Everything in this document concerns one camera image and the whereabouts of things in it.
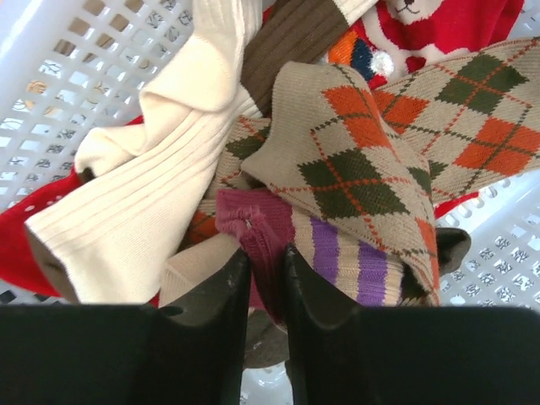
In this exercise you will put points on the cream ribbed sock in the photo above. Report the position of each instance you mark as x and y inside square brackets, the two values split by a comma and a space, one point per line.
[195, 100]

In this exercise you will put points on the brown ribbed sock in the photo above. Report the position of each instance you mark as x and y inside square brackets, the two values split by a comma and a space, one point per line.
[299, 31]

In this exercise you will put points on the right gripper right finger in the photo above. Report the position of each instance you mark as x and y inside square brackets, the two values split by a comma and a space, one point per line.
[344, 353]

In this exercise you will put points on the brown sock in basket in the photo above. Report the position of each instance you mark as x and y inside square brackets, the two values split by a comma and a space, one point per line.
[452, 246]

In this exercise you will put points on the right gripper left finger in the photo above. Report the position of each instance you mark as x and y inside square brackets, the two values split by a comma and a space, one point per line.
[188, 352]

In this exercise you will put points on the beige orange green argyle sock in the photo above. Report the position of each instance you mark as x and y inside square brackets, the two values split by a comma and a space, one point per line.
[374, 163]

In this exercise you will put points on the red bear pattern sock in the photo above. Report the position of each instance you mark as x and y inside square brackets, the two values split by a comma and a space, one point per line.
[395, 38]

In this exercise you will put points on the white plastic laundry basket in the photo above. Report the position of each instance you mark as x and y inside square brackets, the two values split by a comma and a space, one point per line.
[68, 66]

